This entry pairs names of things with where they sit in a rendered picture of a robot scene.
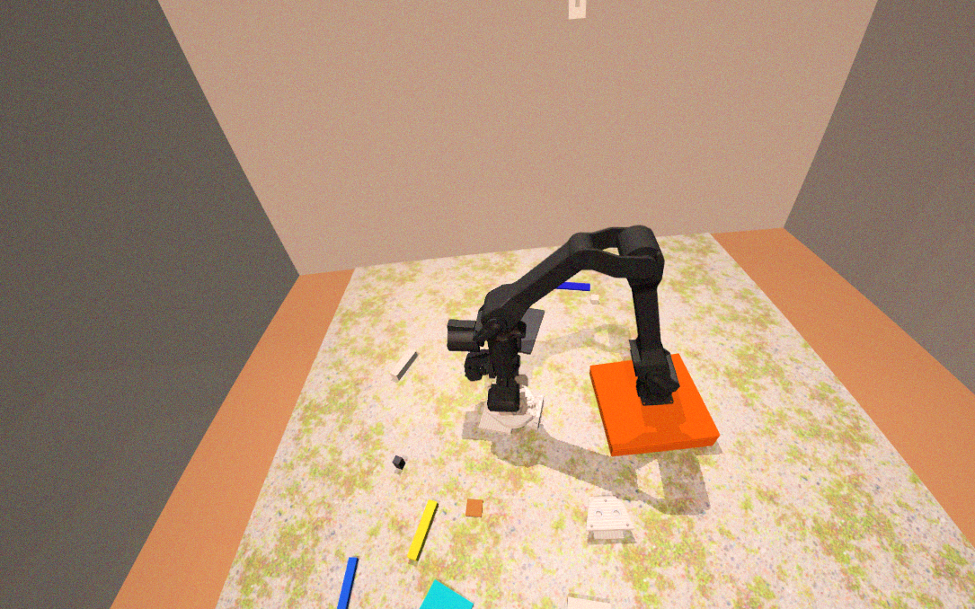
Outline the teal flat plate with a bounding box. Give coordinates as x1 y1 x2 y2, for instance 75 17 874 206
420 579 474 609

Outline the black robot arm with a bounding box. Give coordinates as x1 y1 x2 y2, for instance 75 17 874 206
447 225 680 406

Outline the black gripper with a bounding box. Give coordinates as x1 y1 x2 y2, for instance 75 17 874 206
487 339 521 412

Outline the yellow rectangular bar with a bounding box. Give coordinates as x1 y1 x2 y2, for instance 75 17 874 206
407 499 439 562

